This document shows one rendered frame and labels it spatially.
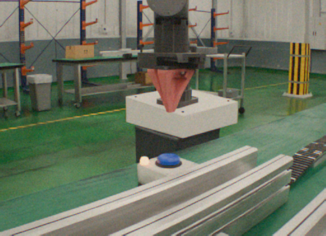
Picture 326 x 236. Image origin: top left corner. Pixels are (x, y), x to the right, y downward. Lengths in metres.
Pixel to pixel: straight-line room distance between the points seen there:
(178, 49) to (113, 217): 0.28
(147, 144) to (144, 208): 0.65
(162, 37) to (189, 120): 0.47
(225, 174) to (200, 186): 0.06
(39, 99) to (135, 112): 4.39
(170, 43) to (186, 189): 0.22
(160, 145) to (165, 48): 0.53
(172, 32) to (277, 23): 12.62
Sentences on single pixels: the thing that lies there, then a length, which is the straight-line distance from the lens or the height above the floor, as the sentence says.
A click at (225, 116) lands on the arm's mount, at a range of 1.10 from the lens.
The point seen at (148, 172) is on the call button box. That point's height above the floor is 0.83.
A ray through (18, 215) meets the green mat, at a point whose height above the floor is 0.78.
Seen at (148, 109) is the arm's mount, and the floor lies 0.84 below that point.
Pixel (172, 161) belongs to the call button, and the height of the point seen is 0.85.
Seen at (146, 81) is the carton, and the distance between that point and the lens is 6.50.
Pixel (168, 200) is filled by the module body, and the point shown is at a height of 0.84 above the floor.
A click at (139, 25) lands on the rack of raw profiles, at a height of 1.48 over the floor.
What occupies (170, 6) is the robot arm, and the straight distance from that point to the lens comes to 0.47.
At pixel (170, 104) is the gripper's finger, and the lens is 0.56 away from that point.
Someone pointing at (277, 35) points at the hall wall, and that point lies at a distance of 13.11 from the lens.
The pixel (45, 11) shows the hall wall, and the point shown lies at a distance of 8.51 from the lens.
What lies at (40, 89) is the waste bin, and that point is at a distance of 5.42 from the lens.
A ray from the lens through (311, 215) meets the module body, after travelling 0.41.
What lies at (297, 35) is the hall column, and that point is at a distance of 7.07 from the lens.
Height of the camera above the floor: 1.05
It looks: 13 degrees down
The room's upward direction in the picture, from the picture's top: straight up
